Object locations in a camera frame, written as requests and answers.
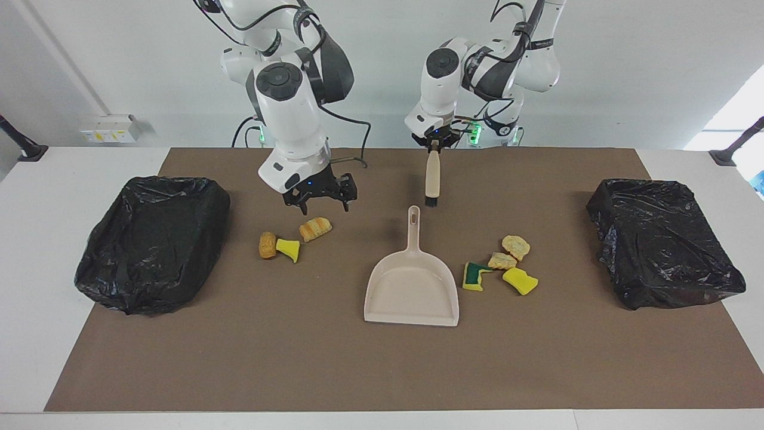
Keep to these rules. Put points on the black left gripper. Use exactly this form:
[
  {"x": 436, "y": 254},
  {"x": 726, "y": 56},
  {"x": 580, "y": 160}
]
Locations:
[{"x": 444, "y": 138}]

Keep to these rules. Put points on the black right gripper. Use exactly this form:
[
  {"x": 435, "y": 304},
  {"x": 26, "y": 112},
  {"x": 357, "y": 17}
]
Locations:
[{"x": 325, "y": 186}]

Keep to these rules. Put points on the striped toy croissant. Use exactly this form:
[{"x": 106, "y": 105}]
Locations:
[
  {"x": 502, "y": 261},
  {"x": 516, "y": 246},
  {"x": 315, "y": 229}
]

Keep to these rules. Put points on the beige hand brush black bristles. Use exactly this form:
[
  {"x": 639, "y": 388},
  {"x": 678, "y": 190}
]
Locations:
[{"x": 432, "y": 173}]

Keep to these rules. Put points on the small yellow sponge piece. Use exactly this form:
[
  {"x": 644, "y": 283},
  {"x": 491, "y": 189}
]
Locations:
[{"x": 288, "y": 248}]

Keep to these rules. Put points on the brown toy bread roll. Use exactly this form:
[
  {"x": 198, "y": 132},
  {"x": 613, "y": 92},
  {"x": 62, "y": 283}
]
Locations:
[{"x": 267, "y": 245}]

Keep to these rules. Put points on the beige plastic dustpan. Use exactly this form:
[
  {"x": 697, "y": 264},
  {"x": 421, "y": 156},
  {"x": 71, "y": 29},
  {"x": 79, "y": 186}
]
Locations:
[{"x": 412, "y": 286}]

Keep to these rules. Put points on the green and yellow sponge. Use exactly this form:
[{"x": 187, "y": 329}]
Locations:
[{"x": 473, "y": 278}]

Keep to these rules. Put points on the large yellow sponge piece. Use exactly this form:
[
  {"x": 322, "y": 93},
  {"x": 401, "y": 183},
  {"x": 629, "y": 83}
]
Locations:
[{"x": 520, "y": 280}]

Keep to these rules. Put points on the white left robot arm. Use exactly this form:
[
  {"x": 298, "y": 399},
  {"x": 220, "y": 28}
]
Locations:
[{"x": 441, "y": 77}]

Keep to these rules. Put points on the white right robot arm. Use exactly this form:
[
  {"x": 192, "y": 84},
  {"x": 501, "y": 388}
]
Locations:
[{"x": 292, "y": 113}]

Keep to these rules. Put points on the black bag-lined bin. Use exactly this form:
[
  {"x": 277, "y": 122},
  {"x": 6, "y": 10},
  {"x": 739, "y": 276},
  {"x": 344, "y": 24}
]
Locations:
[
  {"x": 656, "y": 245},
  {"x": 155, "y": 251}
]

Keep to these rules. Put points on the brown table mat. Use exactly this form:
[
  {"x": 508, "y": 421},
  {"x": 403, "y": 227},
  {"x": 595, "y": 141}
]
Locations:
[{"x": 382, "y": 370}]

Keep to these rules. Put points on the black stand foot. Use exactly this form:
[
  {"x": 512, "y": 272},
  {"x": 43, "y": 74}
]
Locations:
[
  {"x": 18, "y": 140},
  {"x": 737, "y": 146}
]

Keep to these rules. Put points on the blue object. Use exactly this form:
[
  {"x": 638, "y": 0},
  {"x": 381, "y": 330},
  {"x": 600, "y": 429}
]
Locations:
[{"x": 760, "y": 182}]

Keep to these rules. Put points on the white wall power socket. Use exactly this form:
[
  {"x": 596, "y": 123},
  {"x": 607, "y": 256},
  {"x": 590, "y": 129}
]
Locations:
[{"x": 110, "y": 128}]

